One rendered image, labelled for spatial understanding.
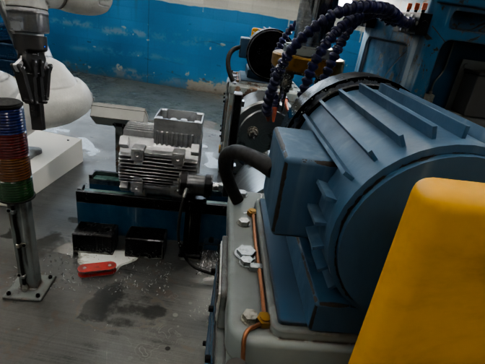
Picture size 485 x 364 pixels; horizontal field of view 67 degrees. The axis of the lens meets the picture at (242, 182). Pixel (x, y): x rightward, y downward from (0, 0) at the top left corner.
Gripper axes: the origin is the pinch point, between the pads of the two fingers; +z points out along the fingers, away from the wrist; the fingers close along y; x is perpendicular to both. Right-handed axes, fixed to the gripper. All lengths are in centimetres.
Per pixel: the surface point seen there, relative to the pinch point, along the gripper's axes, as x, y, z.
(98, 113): 4.9, -21.8, 1.2
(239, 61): -40, -563, -17
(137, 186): 29.4, 3.8, 14.5
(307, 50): 68, -3, -22
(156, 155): 34.1, 3.1, 5.9
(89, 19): -302, -547, -63
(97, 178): 12.6, -6.3, 17.6
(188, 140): 40.8, -1.4, 2.1
